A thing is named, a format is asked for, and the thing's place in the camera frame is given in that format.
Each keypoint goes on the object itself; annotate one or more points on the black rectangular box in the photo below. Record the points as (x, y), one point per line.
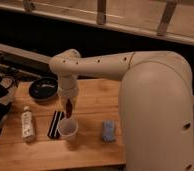
(53, 130)

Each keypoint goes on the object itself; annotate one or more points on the blue sponge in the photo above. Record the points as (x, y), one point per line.
(108, 131)

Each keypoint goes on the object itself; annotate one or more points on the white ceramic cup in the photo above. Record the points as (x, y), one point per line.
(68, 128)

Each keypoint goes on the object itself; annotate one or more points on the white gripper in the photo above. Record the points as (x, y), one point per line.
(68, 89)

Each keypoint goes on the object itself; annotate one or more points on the dark red pepper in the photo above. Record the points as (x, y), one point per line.
(69, 108)

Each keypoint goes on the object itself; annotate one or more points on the black round bowl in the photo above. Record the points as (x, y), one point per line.
(43, 89)

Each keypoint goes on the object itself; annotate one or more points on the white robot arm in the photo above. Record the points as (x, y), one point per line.
(155, 103)

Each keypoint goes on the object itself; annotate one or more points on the white plastic bottle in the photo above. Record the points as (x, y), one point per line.
(28, 130)

